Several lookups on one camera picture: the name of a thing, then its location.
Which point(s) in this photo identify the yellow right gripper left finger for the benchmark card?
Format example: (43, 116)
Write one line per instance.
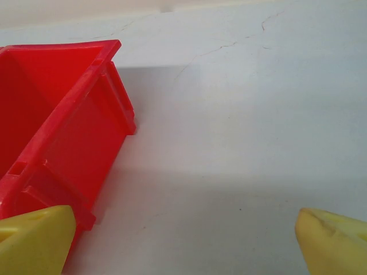
(34, 243)

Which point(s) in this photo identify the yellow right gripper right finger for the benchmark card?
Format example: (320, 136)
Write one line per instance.
(335, 246)

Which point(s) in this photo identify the red plastic bin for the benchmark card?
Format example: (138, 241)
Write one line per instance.
(71, 129)

